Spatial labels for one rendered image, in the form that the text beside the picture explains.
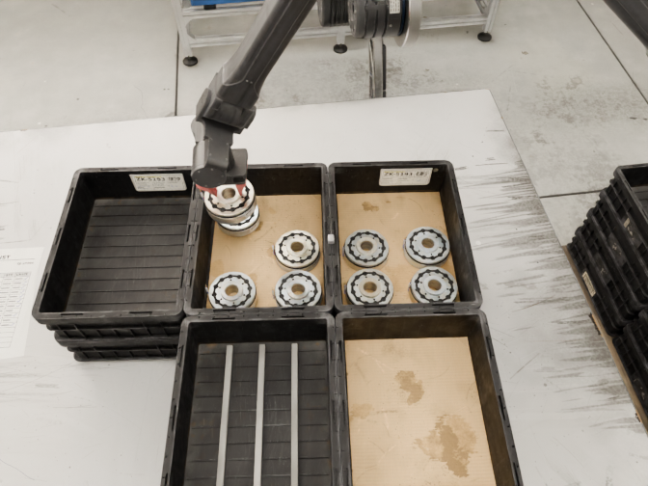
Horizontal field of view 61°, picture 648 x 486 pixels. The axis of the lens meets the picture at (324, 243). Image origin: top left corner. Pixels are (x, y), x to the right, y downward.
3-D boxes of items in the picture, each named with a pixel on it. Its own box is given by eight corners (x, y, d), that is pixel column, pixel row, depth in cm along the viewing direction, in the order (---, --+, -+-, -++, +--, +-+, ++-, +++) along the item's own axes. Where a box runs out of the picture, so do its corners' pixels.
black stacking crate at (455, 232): (328, 194, 140) (328, 164, 131) (443, 192, 141) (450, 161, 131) (334, 336, 118) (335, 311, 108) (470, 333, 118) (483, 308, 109)
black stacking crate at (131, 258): (93, 200, 139) (76, 170, 130) (209, 197, 140) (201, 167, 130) (54, 343, 117) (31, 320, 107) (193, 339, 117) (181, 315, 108)
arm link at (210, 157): (256, 100, 92) (207, 82, 88) (258, 152, 86) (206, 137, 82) (229, 143, 100) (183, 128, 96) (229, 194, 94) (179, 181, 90)
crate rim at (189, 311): (203, 172, 132) (202, 165, 130) (327, 169, 132) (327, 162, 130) (184, 320, 109) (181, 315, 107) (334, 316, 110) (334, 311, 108)
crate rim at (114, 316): (78, 174, 131) (75, 167, 129) (203, 172, 132) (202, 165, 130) (34, 325, 109) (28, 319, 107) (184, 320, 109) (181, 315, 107)
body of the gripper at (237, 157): (247, 181, 102) (240, 155, 96) (193, 183, 102) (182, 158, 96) (248, 153, 105) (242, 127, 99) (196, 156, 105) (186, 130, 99)
